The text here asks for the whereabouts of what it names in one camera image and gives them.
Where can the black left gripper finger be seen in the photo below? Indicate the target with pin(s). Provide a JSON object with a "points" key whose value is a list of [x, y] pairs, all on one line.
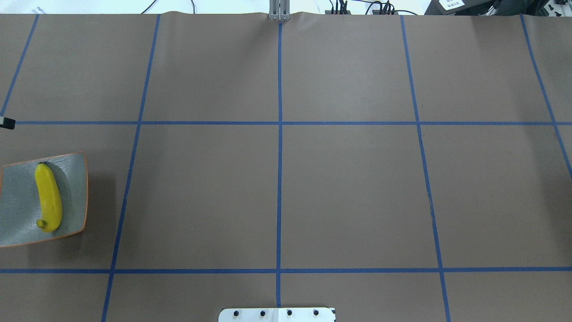
{"points": [[7, 123]]}

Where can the yellow banana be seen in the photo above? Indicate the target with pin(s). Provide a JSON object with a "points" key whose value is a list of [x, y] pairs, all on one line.
{"points": [[50, 199]]}

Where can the grey square plate orange rim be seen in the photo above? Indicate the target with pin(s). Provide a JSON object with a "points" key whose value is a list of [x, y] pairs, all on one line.
{"points": [[20, 205]]}

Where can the brown paper table cover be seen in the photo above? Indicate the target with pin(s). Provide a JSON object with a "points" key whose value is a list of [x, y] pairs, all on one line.
{"points": [[400, 169]]}

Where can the aluminium frame post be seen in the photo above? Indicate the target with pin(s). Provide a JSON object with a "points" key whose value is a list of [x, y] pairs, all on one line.
{"points": [[279, 10]]}

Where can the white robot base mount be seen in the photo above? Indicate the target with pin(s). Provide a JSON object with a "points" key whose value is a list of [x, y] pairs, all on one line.
{"points": [[291, 314]]}

